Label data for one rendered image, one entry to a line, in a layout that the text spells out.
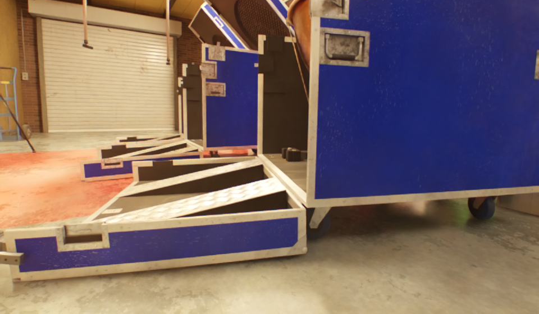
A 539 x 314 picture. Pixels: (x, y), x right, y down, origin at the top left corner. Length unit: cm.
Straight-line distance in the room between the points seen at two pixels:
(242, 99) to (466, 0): 154
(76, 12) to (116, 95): 204
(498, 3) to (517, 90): 31
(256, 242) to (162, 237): 26
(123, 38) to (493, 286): 805
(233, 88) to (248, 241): 150
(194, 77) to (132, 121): 514
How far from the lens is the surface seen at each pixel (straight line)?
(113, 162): 203
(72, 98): 795
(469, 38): 110
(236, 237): 80
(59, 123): 797
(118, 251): 85
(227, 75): 211
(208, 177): 143
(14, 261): 93
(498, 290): 95
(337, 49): 83
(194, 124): 290
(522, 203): 172
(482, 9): 116
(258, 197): 94
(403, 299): 79
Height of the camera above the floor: 43
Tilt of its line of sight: 6 degrees down
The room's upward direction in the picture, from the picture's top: 1 degrees clockwise
